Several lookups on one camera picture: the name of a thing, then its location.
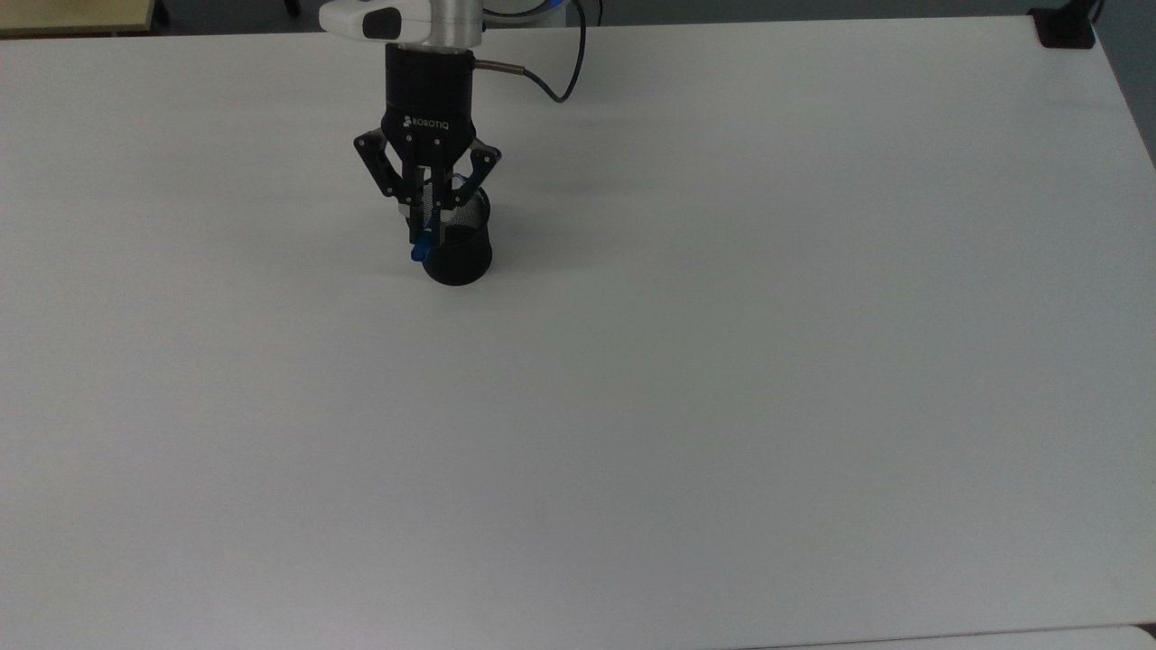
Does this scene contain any black mesh pen cup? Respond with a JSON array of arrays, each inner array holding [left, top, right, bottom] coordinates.
[[419, 185, 495, 288]]

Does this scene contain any blue and white marker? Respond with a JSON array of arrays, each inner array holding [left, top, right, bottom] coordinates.
[[409, 170, 472, 265]]

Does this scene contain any light brown wooden furniture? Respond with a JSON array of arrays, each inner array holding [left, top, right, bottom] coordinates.
[[0, 0, 160, 39]]

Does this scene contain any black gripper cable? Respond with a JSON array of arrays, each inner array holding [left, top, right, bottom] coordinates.
[[475, 0, 589, 104]]

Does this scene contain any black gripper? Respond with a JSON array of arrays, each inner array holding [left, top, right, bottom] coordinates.
[[352, 42, 503, 246]]

